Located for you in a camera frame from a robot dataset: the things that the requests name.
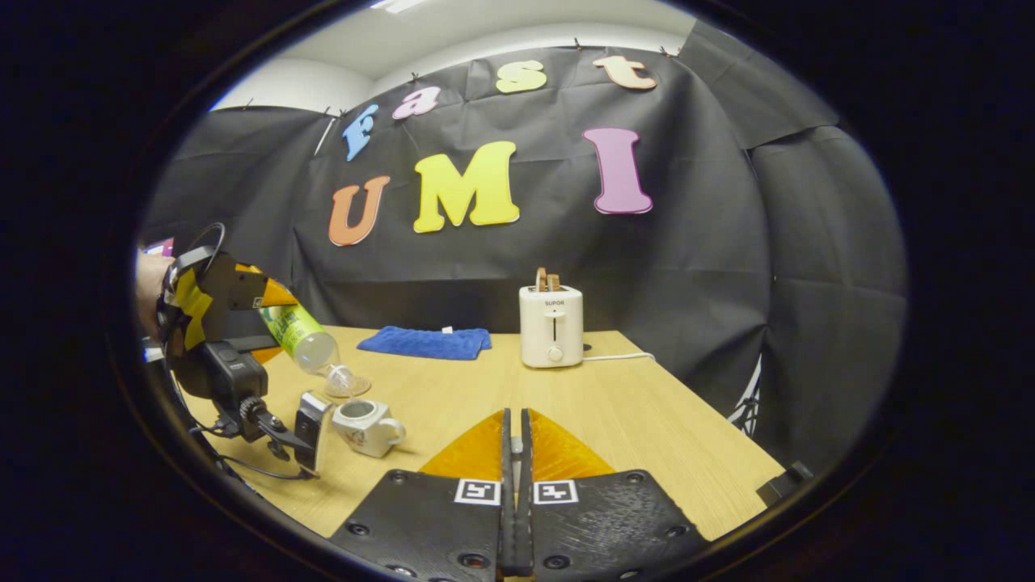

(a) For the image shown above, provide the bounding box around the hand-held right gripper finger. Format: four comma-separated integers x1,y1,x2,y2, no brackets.
517,408,712,582
330,408,518,582

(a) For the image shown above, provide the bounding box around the green label water bottle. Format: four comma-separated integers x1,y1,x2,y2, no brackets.
259,303,361,399

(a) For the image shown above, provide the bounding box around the round brown coaster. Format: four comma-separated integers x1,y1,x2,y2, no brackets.
323,373,373,399

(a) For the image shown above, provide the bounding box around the white teacup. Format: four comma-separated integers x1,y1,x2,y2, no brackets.
332,398,408,459

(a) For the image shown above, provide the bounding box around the cream white toaster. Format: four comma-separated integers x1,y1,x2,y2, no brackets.
519,285,585,369

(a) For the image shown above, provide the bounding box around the blue folded cloth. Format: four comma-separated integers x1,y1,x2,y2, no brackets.
357,326,492,361

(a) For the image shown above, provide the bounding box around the grey light stand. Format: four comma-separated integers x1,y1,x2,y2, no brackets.
725,356,765,441

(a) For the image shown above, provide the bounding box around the small black block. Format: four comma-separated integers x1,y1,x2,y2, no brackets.
756,461,813,508

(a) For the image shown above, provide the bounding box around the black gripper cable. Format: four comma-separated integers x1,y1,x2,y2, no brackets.
184,221,228,268

